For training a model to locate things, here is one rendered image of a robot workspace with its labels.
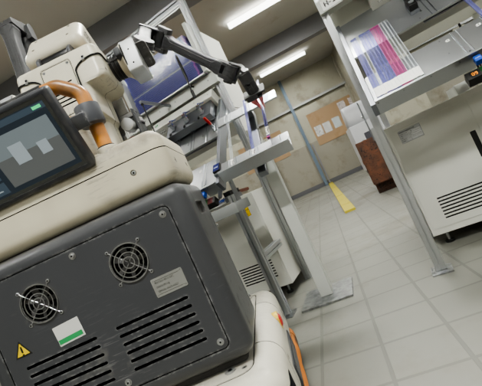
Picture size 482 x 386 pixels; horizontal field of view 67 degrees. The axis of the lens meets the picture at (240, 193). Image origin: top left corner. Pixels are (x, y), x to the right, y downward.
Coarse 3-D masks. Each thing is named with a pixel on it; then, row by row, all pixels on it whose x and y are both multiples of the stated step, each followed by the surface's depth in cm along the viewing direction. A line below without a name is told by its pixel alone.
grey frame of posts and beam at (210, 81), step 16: (176, 0) 225; (208, 80) 222; (176, 96) 232; (192, 96) 227; (224, 96) 224; (160, 112) 238; (240, 128) 222; (272, 192) 221; (240, 224) 176; (256, 240) 175; (288, 240) 221; (256, 256) 175; (272, 272) 176; (304, 272) 220; (272, 288) 175; (288, 304) 177
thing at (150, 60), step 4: (140, 40) 121; (136, 44) 120; (140, 44) 120; (144, 44) 121; (140, 48) 121; (144, 48) 121; (148, 48) 122; (140, 52) 122; (144, 52) 122; (148, 52) 122; (144, 56) 123; (148, 56) 123; (152, 56) 124; (144, 60) 123; (148, 60) 124; (152, 60) 124; (148, 64) 124; (152, 64) 125
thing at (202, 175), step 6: (210, 162) 191; (198, 168) 194; (204, 168) 191; (210, 168) 188; (198, 174) 192; (204, 174) 189; (210, 174) 185; (198, 180) 188; (204, 180) 185; (210, 180) 182; (198, 186) 185
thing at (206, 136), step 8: (216, 120) 213; (200, 128) 219; (208, 128) 213; (184, 136) 225; (192, 136) 219; (200, 136) 213; (208, 136) 207; (216, 136) 203; (184, 144) 219; (192, 144) 213; (200, 144) 208; (208, 144) 212; (184, 152) 214; (192, 152) 217
